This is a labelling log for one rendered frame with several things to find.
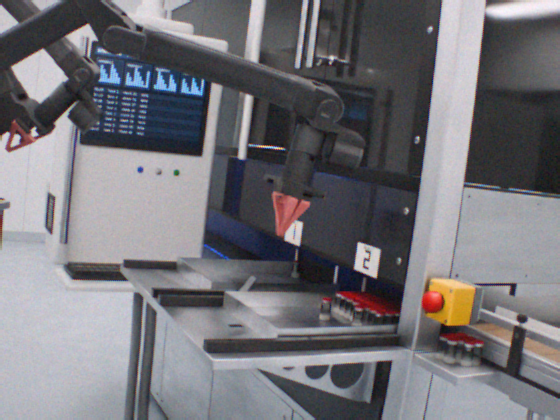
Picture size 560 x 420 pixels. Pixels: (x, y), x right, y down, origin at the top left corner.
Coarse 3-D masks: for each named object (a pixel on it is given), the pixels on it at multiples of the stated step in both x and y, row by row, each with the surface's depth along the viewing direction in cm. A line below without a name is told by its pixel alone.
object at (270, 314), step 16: (224, 304) 135; (240, 304) 128; (256, 304) 139; (272, 304) 140; (288, 304) 142; (304, 304) 144; (320, 304) 146; (240, 320) 127; (256, 320) 120; (272, 320) 129; (288, 320) 131; (304, 320) 132; (320, 320) 134; (336, 320) 135; (272, 336) 114; (288, 336) 113; (304, 336) 115
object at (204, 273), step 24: (192, 264) 167; (216, 264) 170; (240, 264) 173; (264, 264) 177; (288, 264) 180; (216, 288) 143; (240, 288) 146; (264, 288) 149; (288, 288) 151; (312, 288) 154; (336, 288) 157
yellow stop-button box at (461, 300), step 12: (432, 288) 114; (444, 288) 111; (456, 288) 109; (468, 288) 111; (480, 288) 112; (444, 300) 111; (456, 300) 110; (468, 300) 111; (480, 300) 112; (444, 312) 111; (456, 312) 110; (468, 312) 111; (444, 324) 111; (456, 324) 111; (468, 324) 112
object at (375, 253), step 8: (360, 248) 137; (368, 248) 134; (376, 248) 132; (360, 256) 137; (368, 256) 134; (376, 256) 132; (360, 264) 137; (368, 264) 134; (376, 264) 131; (368, 272) 134; (376, 272) 131
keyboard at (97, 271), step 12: (72, 264) 177; (84, 264) 179; (96, 264) 182; (108, 264) 184; (120, 264) 186; (72, 276) 169; (84, 276) 171; (96, 276) 172; (108, 276) 174; (120, 276) 176
